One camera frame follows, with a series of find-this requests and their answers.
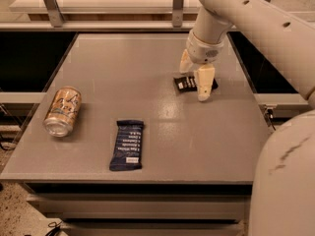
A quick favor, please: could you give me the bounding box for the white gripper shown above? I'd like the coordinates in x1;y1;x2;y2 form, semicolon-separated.
179;30;223;102

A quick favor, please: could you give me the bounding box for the black chocolate rxbar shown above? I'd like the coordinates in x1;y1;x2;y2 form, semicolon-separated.
173;75;219;93

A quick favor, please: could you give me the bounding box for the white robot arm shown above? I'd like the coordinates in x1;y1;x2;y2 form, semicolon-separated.
180;0;315;236

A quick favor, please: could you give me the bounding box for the dark blue rxbar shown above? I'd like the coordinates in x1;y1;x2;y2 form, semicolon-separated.
109;120;144;171

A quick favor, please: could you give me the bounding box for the orange soda can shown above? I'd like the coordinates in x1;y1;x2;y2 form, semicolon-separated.
43;87;82;138

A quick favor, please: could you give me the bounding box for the grey drawer cabinet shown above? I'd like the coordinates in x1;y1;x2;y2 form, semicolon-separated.
24;182;252;236

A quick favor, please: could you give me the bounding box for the metal frame rail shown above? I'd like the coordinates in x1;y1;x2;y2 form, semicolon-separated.
0;0;315;31

